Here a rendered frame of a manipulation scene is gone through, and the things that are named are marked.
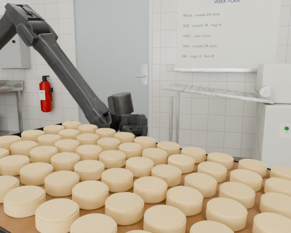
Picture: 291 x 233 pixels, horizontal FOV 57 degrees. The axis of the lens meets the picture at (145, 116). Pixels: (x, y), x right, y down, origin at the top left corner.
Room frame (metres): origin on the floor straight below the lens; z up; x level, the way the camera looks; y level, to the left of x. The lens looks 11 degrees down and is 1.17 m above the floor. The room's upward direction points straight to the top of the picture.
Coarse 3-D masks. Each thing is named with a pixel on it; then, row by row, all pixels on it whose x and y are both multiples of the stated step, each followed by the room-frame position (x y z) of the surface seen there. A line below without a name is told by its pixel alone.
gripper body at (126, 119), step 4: (124, 116) 0.70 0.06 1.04; (128, 116) 0.71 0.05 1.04; (132, 116) 0.72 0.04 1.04; (136, 116) 0.72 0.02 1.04; (140, 116) 0.71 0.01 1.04; (124, 120) 0.70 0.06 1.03; (128, 120) 0.71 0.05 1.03; (132, 120) 0.72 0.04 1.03; (136, 120) 0.72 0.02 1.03; (120, 124) 0.76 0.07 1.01; (124, 124) 0.70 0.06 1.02; (128, 124) 0.71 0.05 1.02; (132, 124) 0.72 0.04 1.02; (120, 128) 0.75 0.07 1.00
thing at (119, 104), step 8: (112, 96) 0.78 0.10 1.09; (120, 96) 0.77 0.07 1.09; (128, 96) 0.78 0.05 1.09; (112, 104) 0.79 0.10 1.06; (120, 104) 0.77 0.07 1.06; (128, 104) 0.77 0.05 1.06; (112, 112) 0.80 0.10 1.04; (120, 112) 0.77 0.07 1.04; (128, 112) 0.77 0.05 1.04; (112, 120) 0.80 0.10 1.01; (112, 128) 0.79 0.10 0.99
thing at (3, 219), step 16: (16, 176) 0.41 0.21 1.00; (112, 192) 0.38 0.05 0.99; (256, 192) 0.40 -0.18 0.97; (0, 208) 0.32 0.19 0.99; (80, 208) 0.33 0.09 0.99; (144, 208) 0.34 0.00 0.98; (256, 208) 0.35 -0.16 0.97; (0, 224) 0.29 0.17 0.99; (16, 224) 0.29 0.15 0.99; (32, 224) 0.29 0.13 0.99; (192, 224) 0.31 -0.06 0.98
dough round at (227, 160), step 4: (216, 152) 0.53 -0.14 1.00; (208, 156) 0.51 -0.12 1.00; (212, 156) 0.50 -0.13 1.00; (216, 156) 0.50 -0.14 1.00; (220, 156) 0.50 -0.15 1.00; (224, 156) 0.50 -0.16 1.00; (228, 156) 0.51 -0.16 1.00; (208, 160) 0.50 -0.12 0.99; (212, 160) 0.49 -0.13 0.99; (216, 160) 0.48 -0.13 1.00; (220, 160) 0.48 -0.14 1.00; (224, 160) 0.48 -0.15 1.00; (228, 160) 0.48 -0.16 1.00; (232, 160) 0.49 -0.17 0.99; (224, 164) 0.48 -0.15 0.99; (228, 164) 0.48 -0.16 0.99; (232, 164) 0.49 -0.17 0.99; (228, 168) 0.48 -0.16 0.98
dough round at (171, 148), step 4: (160, 144) 0.56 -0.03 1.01; (164, 144) 0.56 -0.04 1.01; (168, 144) 0.56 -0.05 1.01; (172, 144) 0.56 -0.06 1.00; (176, 144) 0.56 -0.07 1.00; (160, 148) 0.54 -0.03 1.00; (164, 148) 0.54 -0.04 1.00; (168, 148) 0.54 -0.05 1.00; (172, 148) 0.54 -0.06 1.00; (176, 148) 0.54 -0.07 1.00; (168, 152) 0.54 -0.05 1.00; (172, 152) 0.54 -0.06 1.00; (176, 152) 0.54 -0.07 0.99; (168, 156) 0.54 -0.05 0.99
